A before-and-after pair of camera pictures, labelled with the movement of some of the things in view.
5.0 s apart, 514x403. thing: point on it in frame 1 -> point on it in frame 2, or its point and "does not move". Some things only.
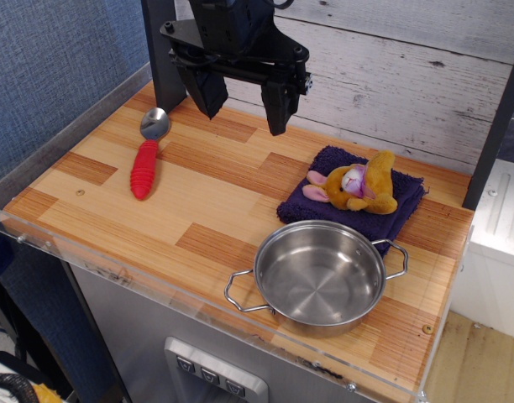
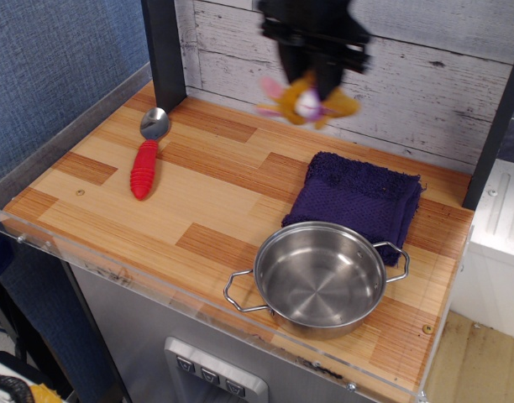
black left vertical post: x=169 y=87 does not move
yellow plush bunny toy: x=355 y=186 -> x=301 y=102
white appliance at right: x=490 y=290 does not move
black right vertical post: x=493 y=144 does not move
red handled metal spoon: x=154 y=124 does not move
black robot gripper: x=240 y=39 -> x=330 y=28
